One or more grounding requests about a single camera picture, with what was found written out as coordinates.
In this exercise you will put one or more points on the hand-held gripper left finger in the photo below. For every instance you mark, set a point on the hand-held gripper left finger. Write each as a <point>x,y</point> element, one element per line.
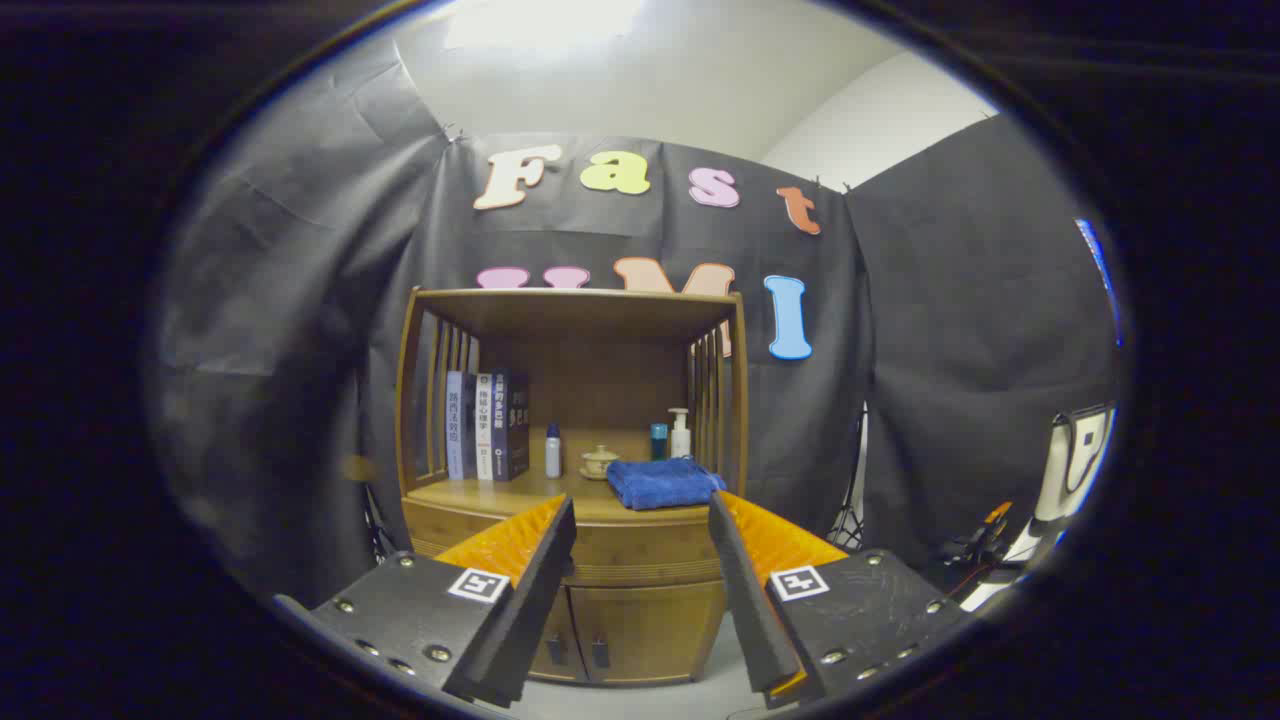
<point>535,600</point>

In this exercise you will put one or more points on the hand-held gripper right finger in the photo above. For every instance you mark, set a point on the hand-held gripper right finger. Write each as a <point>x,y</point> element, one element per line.
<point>750,600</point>

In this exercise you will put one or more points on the wooden drawer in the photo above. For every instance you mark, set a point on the wooden drawer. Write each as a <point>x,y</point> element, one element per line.
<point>640,550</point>

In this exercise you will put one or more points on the wooden cabinet door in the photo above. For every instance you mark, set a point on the wooden cabinet door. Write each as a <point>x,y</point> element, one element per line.
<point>650,630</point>
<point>565,625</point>

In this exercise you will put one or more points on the wooden countertop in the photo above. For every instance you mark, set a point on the wooden countertop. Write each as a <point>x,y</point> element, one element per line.
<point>530,490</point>

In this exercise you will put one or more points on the wooden cabinet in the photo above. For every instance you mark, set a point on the wooden cabinet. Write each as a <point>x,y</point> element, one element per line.
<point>600,350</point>

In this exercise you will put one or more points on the black light stand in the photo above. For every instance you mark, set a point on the black light stand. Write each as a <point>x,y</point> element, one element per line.
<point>850,520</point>

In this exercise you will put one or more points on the white bottle blue cap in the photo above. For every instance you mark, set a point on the white bottle blue cap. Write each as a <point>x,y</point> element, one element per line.
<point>553,455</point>

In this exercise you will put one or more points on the blue folded towel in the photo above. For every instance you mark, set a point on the blue folded towel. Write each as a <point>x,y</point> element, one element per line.
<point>660,483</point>

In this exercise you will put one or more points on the beige lidded tea cup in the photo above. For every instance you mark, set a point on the beige lidded tea cup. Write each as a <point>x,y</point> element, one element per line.
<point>599,463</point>

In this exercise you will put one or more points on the white pump bottle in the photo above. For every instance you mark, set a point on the white pump bottle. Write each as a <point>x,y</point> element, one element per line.
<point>681,440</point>

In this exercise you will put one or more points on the dark blue book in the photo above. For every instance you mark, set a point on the dark blue book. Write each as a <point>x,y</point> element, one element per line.
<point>512,425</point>

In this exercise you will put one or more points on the white book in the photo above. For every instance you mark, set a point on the white book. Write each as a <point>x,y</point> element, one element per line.
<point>484,430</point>

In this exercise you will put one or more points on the teal bottle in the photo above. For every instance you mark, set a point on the teal bottle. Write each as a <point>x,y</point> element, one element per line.
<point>658,442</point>

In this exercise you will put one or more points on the light blue book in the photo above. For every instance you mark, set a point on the light blue book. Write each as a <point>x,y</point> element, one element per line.
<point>455,430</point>

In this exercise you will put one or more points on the black orange tool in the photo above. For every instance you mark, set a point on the black orange tool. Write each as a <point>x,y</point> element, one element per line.
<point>985,535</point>

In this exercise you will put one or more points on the white bag black trim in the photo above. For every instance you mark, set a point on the white bag black trim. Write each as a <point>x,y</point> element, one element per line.
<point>1055,470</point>

